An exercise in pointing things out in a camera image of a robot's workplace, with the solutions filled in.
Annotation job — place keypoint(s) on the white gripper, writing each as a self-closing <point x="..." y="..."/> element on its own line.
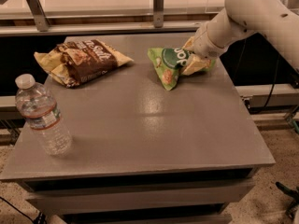
<point x="201" y="44"/>

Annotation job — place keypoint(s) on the green rice chip bag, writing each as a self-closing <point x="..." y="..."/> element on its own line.
<point x="168" y="63"/>

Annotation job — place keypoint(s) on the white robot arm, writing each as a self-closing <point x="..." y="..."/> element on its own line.
<point x="240" y="19"/>

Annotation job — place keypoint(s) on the brown yellow snack bag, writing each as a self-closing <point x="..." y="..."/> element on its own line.
<point x="77" y="62"/>

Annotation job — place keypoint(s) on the clear plastic water bottle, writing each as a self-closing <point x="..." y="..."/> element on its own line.
<point x="38" y="106"/>

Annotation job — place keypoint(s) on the grey drawer cabinet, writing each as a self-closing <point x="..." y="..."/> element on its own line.
<point x="142" y="154"/>

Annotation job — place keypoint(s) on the middle metal bracket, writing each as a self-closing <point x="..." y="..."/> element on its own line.
<point x="158" y="13"/>

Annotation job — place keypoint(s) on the metal bracket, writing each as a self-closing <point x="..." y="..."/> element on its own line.
<point x="40" y="19"/>
<point x="158" y="13"/>

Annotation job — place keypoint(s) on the left metal bracket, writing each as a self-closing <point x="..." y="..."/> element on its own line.
<point x="40" y="19"/>

